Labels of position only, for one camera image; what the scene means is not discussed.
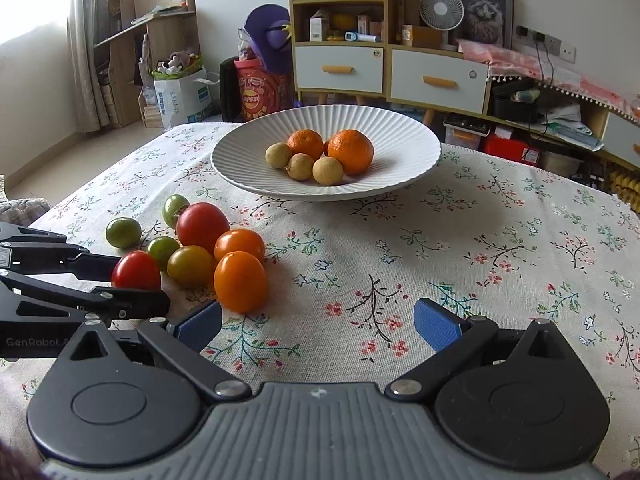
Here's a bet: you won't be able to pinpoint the framed cat picture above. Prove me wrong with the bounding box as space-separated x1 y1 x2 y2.
449 0 516 51

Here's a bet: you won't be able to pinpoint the clear plastic storage bin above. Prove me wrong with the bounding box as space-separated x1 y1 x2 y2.
444 115 488 151

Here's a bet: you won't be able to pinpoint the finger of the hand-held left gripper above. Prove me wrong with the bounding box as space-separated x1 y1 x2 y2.
0 222 119 282
0 270 172 328

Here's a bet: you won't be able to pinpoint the black standing panel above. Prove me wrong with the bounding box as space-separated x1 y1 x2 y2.
220 56 244 123

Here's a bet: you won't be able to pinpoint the red box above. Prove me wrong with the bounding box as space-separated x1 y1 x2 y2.
482 132 541 166

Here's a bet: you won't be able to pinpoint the floral tablecloth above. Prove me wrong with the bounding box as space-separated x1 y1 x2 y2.
0 122 640 480

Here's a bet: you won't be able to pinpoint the pink cloth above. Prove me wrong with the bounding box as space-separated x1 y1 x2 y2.
457 40 640 121

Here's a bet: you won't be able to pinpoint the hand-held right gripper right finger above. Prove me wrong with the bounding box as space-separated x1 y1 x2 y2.
385 298 575 403

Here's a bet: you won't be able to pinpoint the low wooden cabinet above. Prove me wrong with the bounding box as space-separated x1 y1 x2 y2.
487 72 640 171

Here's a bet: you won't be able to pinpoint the red tomato with stem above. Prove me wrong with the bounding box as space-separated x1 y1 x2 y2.
111 251 162 292

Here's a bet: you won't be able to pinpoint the grey quilted blanket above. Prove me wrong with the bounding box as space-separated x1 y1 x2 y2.
0 175 51 226

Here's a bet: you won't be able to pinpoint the white shopping bag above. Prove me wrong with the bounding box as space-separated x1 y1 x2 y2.
152 67 221 131

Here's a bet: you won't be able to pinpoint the white ribbed plate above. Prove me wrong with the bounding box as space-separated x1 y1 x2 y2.
210 105 442 203

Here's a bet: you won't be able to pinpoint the yellow egg trays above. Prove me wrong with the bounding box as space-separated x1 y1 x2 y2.
607 167 640 211

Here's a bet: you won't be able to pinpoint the oval orange tomato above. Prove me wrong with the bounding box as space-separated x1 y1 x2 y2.
213 251 270 314

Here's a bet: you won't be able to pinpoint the grey plush toy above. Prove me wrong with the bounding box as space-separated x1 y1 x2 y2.
155 51 203 81

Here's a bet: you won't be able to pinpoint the grey curtain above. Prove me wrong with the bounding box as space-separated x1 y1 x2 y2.
67 0 111 133

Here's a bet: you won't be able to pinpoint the wooden bookshelf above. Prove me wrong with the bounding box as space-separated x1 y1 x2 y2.
92 0 201 128

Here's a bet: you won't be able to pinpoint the red snack bucket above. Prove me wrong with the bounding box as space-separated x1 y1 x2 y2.
235 57 296 123

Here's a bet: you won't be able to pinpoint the purple plush toy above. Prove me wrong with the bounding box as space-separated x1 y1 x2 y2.
240 4 293 73

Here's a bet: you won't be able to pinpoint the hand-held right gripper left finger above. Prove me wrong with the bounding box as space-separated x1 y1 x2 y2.
67 299 252 405

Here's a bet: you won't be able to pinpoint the white desk fan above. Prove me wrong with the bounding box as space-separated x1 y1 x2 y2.
419 0 466 51

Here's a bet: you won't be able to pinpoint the olive green tomato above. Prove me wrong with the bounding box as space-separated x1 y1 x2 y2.
166 245 217 289

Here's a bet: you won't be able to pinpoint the wall power outlet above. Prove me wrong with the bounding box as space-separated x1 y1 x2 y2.
516 25 561 56

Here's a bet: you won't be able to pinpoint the small mandarin orange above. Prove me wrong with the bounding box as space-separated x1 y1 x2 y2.
287 129 326 162

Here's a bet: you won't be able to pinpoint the cardboard box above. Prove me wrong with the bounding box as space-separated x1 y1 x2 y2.
401 25 443 48

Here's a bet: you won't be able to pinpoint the large mandarin orange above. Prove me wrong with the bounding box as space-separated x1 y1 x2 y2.
327 129 375 176

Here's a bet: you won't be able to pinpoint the round orange tomato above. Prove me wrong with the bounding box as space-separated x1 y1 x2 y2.
214 228 266 263

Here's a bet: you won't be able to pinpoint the longan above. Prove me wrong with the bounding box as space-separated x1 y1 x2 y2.
265 142 292 169
312 156 344 186
286 153 315 180

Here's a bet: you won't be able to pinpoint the wooden shelf cabinet with drawer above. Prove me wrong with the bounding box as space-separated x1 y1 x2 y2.
287 0 391 111

